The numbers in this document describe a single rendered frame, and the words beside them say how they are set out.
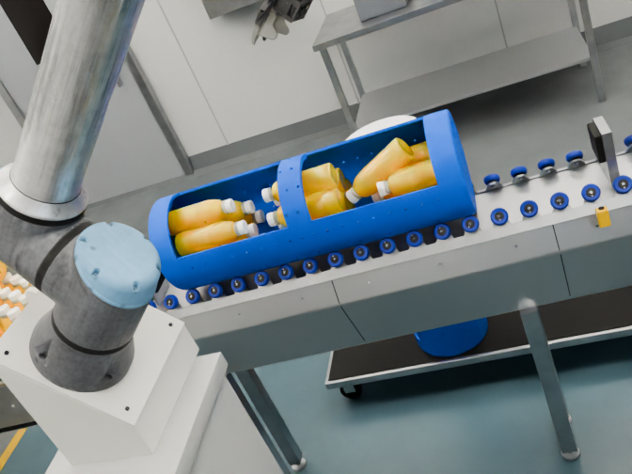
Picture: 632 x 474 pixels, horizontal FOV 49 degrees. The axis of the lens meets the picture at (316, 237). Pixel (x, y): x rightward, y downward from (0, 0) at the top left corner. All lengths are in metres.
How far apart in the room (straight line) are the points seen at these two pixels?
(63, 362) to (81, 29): 0.58
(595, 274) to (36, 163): 1.41
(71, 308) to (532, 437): 1.74
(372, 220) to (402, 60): 3.58
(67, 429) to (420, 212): 0.96
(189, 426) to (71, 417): 0.22
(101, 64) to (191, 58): 4.52
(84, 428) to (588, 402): 1.77
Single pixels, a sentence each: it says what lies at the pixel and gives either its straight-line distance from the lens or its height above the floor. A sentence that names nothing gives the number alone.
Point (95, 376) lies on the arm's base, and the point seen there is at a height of 1.28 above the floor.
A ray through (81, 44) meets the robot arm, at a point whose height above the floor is 1.80.
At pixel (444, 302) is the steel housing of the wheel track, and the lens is 1.96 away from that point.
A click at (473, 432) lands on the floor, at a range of 2.61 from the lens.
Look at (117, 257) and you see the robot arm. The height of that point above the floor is 1.47.
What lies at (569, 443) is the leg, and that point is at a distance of 2.41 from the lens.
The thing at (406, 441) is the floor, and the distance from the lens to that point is 2.66.
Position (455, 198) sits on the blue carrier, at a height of 1.07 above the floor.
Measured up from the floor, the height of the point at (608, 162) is 1.00.
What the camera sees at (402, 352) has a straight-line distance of 2.78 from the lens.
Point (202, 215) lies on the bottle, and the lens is 1.97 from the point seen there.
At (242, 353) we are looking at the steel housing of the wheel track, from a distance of 2.16.
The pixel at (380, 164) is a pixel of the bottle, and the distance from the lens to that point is 1.80.
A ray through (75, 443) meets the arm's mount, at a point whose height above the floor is 1.16.
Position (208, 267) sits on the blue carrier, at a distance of 1.93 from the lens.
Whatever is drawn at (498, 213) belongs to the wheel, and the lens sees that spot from 1.81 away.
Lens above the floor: 1.91
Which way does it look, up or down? 28 degrees down
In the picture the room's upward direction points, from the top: 24 degrees counter-clockwise
